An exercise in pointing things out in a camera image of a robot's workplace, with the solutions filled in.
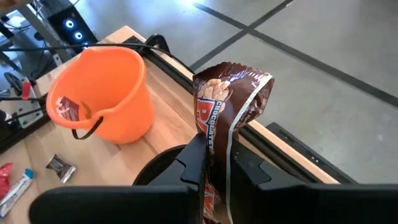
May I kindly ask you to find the black slotted frame bar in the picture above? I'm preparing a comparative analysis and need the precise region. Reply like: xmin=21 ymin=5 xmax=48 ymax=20
xmin=266 ymin=121 xmax=358 ymax=185

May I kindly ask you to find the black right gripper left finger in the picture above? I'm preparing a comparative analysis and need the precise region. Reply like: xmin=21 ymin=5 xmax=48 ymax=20
xmin=148 ymin=133 xmax=208 ymax=224

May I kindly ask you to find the orange pumpkin face bucket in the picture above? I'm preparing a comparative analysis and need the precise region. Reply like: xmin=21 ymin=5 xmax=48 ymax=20
xmin=45 ymin=45 xmax=155 ymax=146

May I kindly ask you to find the black computer tower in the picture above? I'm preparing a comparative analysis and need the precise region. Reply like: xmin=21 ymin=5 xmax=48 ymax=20
xmin=46 ymin=5 xmax=98 ymax=54

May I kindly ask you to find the blue white Hershey's bar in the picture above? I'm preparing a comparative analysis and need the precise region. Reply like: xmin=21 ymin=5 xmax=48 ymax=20
xmin=0 ymin=168 xmax=34 ymax=218

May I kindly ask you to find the red candy packet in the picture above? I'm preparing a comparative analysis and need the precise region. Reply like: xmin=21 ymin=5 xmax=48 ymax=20
xmin=0 ymin=162 xmax=14 ymax=200

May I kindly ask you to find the brown PayDay candy wrapper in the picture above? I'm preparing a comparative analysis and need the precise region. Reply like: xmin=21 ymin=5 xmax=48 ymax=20
xmin=192 ymin=61 xmax=275 ymax=224

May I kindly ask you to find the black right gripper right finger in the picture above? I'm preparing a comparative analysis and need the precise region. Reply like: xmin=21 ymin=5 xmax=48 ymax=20
xmin=230 ymin=140 xmax=307 ymax=224

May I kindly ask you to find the black ghost face bucket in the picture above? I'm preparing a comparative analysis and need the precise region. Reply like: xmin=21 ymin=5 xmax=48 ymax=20
xmin=132 ymin=144 xmax=187 ymax=187

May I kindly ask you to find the maroon white candy wrapper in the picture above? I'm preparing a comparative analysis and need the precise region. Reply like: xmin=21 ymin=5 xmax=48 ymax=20
xmin=55 ymin=95 xmax=81 ymax=122

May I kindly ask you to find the small brown silver candy wrapper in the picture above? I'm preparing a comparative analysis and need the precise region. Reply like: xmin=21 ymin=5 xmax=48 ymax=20
xmin=45 ymin=154 xmax=76 ymax=184

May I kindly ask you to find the thin black cable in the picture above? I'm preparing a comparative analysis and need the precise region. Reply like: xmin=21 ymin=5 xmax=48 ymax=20
xmin=0 ymin=42 xmax=194 ymax=73

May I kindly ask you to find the black cable clamp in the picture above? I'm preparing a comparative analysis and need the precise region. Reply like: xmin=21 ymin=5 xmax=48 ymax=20
xmin=145 ymin=33 xmax=171 ymax=54

